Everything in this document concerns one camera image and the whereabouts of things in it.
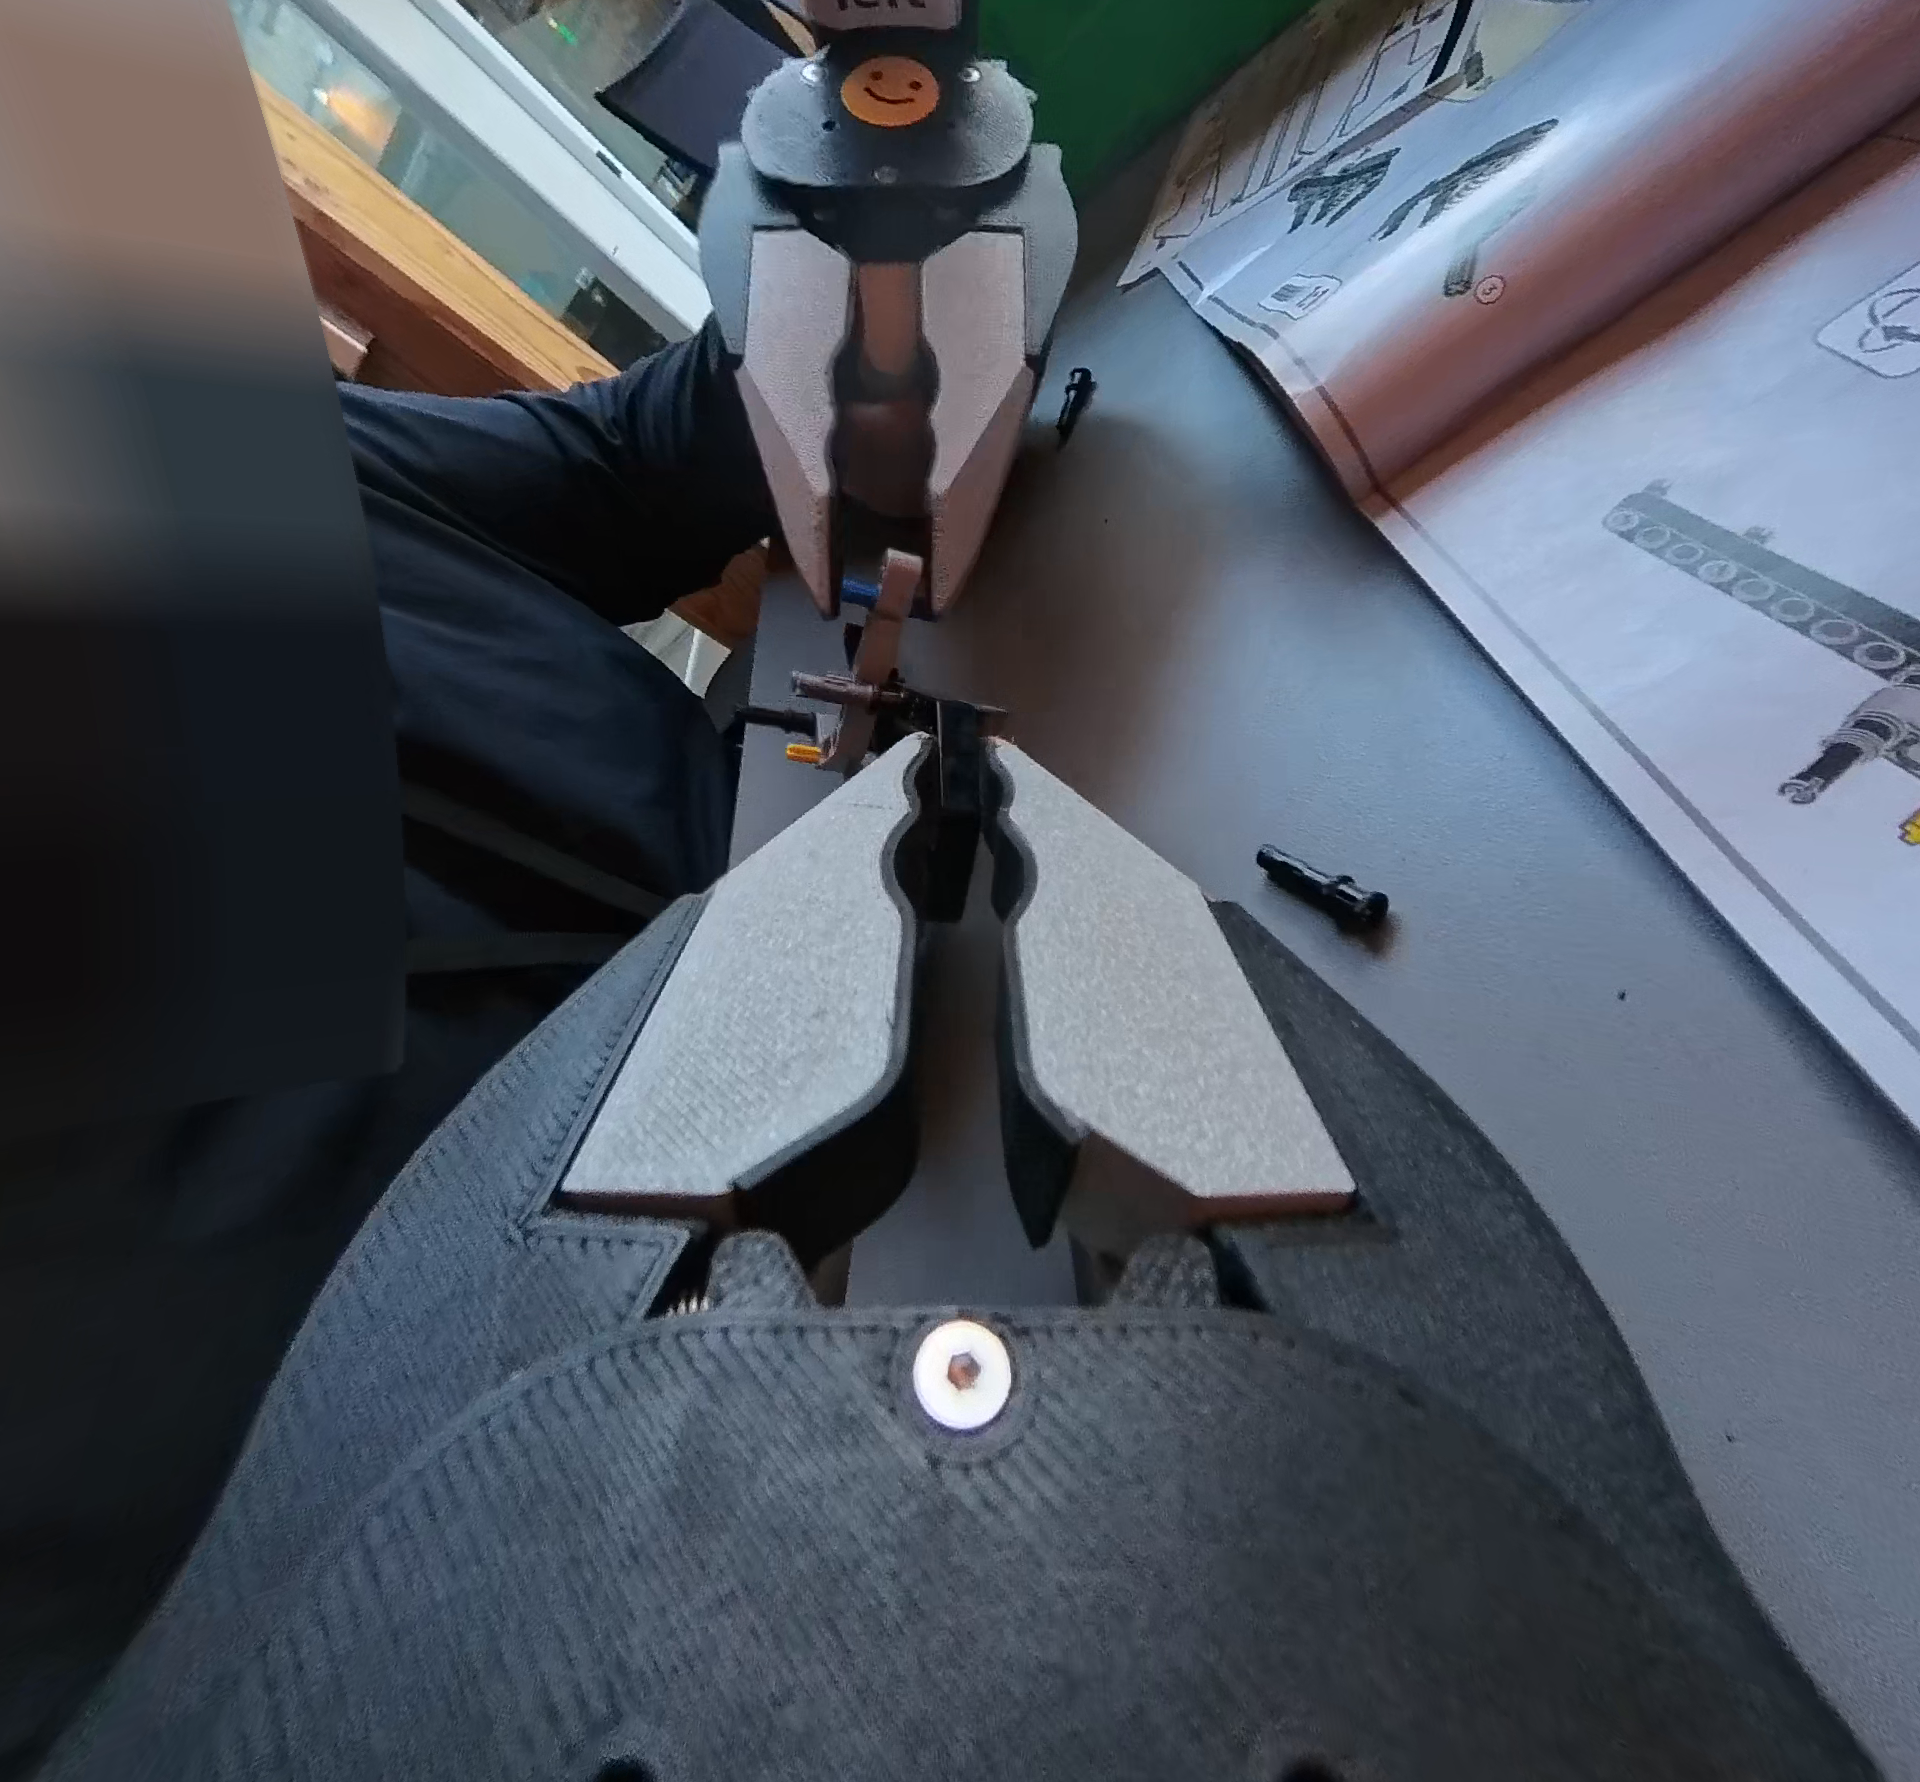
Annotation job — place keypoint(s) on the white framed window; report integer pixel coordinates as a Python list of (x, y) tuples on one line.
[(450, 27)]

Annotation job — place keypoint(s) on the small black lego pin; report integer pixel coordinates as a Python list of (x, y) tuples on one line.
[(1074, 400)]

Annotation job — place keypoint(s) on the black office chair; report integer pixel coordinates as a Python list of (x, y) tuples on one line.
[(691, 73)]

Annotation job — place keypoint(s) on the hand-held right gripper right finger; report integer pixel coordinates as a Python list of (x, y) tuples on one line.
[(1185, 1048)]

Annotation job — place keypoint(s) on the long black lego pin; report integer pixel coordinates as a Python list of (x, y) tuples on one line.
[(1321, 888)]

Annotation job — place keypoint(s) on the wooden furniture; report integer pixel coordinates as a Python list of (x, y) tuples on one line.
[(419, 277)]

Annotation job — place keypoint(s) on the person's dark clothing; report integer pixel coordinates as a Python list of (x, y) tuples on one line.
[(556, 763)]

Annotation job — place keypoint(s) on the lego instruction booklet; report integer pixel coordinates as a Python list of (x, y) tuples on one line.
[(1576, 387)]

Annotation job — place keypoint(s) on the grey and black lego assembly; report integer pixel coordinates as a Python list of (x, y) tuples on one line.
[(895, 605)]

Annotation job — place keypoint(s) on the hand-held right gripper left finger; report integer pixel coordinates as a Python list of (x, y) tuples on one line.
[(736, 1048)]

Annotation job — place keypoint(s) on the person's left forearm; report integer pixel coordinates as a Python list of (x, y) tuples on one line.
[(570, 491)]

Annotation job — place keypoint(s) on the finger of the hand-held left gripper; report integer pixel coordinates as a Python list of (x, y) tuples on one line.
[(982, 359), (787, 359)]

